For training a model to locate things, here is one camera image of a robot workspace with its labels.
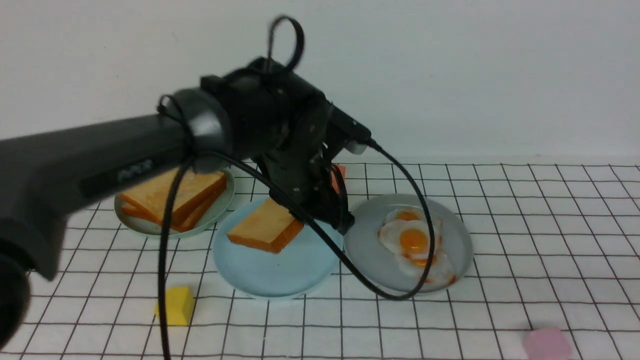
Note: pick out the grey plate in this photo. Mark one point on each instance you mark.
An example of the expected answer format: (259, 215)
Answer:
(365, 251)

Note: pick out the pink foam cube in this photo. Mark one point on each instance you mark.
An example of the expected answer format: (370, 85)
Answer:
(547, 344)

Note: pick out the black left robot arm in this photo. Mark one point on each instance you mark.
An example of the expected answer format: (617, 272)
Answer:
(47, 177)

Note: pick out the light blue plate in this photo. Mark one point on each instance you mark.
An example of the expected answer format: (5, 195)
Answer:
(301, 267)

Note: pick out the fried egg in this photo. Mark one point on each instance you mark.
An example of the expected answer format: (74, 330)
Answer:
(406, 216)
(441, 272)
(406, 238)

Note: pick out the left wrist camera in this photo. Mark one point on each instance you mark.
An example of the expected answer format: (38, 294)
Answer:
(345, 133)

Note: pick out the yellow foam cube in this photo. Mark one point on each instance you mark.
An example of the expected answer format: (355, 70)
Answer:
(180, 303)

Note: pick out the pale green plate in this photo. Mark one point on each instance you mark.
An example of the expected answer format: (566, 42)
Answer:
(213, 213)

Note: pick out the toast slice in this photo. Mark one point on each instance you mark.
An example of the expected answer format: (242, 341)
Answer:
(181, 226)
(269, 228)
(151, 196)

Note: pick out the orange foam cube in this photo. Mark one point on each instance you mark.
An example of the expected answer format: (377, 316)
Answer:
(334, 180)

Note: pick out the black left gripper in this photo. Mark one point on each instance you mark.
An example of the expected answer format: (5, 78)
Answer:
(279, 121)

